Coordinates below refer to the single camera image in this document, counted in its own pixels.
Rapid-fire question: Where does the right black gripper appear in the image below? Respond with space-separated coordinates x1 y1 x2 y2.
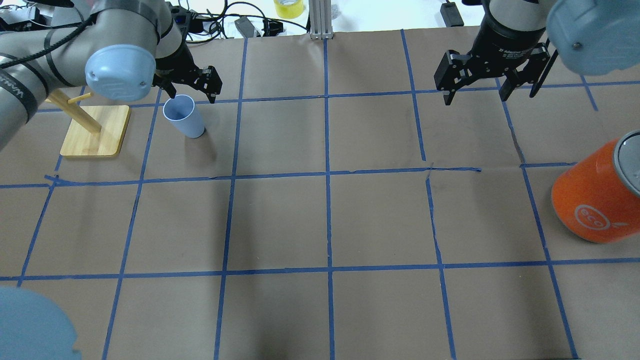
433 14 551 106

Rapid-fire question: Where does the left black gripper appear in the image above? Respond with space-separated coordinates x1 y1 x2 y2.
152 39 223 104

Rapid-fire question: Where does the light blue cup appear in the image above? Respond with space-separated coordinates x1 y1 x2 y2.
162 95 206 139

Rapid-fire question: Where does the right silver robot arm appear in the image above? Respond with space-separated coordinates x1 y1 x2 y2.
434 0 640 105

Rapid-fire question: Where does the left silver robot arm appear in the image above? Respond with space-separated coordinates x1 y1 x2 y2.
0 0 223 147

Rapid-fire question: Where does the black power adapter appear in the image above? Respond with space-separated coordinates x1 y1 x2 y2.
439 0 465 28

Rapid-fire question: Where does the yellow tape roll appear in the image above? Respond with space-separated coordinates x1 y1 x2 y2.
273 0 305 19

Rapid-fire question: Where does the orange can with silver lid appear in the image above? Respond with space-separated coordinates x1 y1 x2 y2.
551 130 640 244

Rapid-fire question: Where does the aluminium frame post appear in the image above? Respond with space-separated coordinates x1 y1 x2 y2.
308 0 334 40

